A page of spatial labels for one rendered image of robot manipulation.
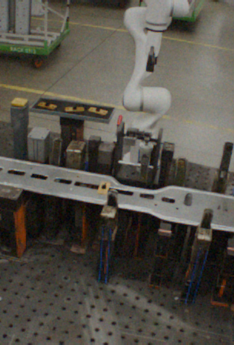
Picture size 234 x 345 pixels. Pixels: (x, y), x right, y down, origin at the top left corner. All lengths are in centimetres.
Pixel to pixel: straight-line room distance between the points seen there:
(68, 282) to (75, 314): 17
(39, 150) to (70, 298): 64
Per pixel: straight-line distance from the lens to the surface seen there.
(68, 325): 171
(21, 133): 218
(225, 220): 176
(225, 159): 186
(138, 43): 214
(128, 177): 196
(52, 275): 187
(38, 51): 558
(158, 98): 213
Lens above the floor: 207
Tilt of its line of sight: 34 degrees down
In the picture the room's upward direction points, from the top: 5 degrees clockwise
